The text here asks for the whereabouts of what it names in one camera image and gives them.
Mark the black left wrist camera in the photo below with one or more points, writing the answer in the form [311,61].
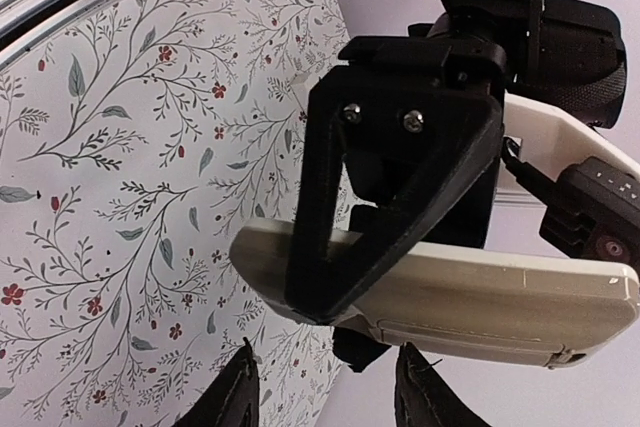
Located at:
[594,214]

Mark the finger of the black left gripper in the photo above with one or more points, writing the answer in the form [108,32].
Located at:
[390,159]
[356,350]

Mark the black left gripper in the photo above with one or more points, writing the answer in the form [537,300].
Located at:
[565,52]

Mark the floral patterned table mat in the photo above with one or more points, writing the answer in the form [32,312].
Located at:
[135,143]

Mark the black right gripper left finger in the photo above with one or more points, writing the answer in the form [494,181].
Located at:
[232,399]

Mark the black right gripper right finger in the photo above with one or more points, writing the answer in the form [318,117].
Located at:
[423,398]

